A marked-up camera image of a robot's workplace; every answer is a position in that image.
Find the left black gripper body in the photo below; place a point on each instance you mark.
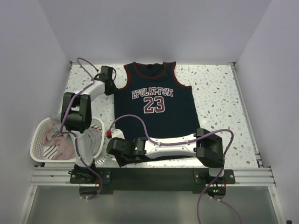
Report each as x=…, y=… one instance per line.
x=113, y=87

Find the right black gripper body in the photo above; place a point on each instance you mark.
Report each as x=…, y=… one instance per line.
x=123, y=160

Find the navy basketball tank top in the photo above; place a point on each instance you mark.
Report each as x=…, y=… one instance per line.
x=153, y=101

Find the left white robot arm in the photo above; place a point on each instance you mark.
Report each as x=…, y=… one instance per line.
x=76, y=113

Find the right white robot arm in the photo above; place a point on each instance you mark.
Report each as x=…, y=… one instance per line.
x=206, y=146

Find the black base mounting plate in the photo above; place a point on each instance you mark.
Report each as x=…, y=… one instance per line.
x=108, y=180

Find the grey garment in basket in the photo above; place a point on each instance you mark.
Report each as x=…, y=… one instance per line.
x=93, y=135

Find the pink garment in basket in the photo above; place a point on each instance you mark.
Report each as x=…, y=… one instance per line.
x=53, y=137

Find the striped white garment in basket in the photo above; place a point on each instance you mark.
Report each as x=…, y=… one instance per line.
x=49, y=152

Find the white laundry basket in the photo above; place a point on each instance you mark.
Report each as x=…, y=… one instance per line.
x=36, y=148

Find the aluminium frame rail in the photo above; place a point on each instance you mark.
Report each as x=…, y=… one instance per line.
x=58, y=176

